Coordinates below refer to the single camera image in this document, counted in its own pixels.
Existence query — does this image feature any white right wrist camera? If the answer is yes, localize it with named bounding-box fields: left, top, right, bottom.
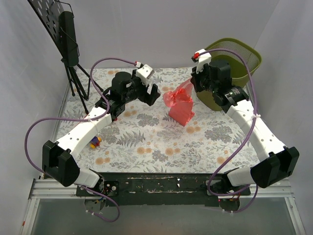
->
left=191, top=49, right=211, bottom=73

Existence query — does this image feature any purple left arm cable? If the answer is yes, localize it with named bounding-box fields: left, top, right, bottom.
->
left=24, top=57, right=142, bottom=222

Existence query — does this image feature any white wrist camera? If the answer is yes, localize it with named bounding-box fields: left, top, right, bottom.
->
left=191, top=49, right=211, bottom=73
left=135, top=64, right=154, bottom=84

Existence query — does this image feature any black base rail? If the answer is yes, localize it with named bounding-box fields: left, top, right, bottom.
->
left=75, top=172, right=252, bottom=208

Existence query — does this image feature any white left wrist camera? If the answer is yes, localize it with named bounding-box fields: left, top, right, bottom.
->
left=135, top=64, right=154, bottom=84

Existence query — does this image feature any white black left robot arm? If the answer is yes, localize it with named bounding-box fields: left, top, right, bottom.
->
left=42, top=65, right=160, bottom=196

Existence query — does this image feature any red torn trash bag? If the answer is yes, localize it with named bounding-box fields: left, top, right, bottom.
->
left=163, top=79, right=194, bottom=126

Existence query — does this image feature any colourful toy figure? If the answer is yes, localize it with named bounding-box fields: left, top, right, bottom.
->
left=90, top=136, right=102, bottom=149

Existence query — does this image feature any green plastic trash bin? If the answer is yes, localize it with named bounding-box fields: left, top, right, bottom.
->
left=196, top=38, right=262, bottom=111

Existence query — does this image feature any floral patterned table mat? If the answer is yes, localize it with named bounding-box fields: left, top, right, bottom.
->
left=46, top=67, right=272, bottom=174

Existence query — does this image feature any black music stand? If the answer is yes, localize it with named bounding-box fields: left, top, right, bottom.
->
left=28, top=0, right=91, bottom=114

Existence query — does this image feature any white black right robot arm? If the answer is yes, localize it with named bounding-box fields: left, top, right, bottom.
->
left=191, top=59, right=299, bottom=195

